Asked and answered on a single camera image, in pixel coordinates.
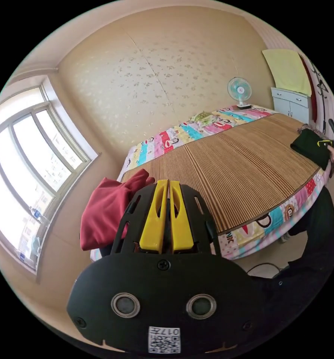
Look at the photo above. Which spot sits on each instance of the red hanging garment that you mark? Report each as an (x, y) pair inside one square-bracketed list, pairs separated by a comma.
[(313, 103)]

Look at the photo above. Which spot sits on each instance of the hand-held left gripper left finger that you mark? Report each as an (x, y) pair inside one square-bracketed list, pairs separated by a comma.
[(151, 221)]

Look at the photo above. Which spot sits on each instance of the window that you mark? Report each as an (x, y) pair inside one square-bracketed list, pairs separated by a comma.
[(29, 157)]

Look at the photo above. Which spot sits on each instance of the person's body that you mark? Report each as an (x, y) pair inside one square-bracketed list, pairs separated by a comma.
[(310, 252)]

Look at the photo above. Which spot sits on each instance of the white cupboard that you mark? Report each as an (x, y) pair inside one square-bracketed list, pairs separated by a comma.
[(289, 103)]

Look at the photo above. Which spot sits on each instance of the pile of clothes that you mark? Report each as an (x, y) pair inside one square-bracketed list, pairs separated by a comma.
[(303, 129)]

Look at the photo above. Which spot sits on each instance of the pale yellow cloth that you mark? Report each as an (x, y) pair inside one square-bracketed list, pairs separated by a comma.
[(287, 70)]

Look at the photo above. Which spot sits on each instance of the bed with woven mat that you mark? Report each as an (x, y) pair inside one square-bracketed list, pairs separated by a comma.
[(240, 168)]

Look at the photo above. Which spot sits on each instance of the red shirt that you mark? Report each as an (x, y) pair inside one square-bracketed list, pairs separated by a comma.
[(108, 207)]

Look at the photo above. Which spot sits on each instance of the dark green garment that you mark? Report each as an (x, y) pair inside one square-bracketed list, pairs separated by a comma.
[(310, 147)]

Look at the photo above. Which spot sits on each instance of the black coat rack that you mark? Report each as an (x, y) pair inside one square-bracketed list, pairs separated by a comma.
[(322, 84)]

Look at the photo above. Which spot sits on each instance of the small white table fan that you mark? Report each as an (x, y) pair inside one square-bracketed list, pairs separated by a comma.
[(239, 89)]

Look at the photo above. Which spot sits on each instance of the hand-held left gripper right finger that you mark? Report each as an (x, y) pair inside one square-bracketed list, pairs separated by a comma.
[(182, 224)]

